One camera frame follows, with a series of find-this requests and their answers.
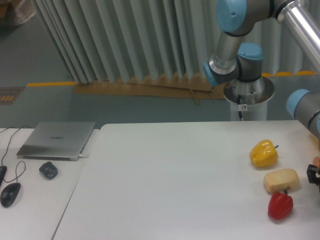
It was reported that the black computer mouse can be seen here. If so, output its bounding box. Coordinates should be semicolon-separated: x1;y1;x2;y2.
0;182;21;208

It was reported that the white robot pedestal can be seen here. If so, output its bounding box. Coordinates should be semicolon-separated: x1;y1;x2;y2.
223;76;275;121

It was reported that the orange round fruit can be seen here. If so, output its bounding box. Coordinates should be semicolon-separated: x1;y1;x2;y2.
312;156;320;168

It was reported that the black device at edge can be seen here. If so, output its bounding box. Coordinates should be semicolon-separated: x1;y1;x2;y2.
0;165;7;186

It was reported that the silver laptop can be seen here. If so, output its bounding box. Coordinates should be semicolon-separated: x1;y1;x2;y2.
16;121;95;161

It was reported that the grey folding screen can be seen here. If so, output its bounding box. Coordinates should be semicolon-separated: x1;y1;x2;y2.
33;0;307;84

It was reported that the brown cardboard sheet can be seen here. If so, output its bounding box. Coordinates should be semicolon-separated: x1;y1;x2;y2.
73;73;225;105

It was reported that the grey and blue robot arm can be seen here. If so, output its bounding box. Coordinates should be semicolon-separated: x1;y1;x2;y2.
203;0;320;121

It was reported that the beige bread loaf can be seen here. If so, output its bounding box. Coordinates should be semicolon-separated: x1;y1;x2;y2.
263;168;299;194

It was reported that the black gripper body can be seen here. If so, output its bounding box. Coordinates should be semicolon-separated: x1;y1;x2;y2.
315;172;320;192

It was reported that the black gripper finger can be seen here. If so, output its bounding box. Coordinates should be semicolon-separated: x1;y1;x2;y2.
306;164;319;184

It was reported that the black earbud case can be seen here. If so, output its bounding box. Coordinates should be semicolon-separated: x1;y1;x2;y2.
39;161;58;180

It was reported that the yellow bell pepper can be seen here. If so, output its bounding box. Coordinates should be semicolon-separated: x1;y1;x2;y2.
249;139;279;168

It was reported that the red bell pepper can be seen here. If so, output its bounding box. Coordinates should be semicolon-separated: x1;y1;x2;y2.
267;190;294;221

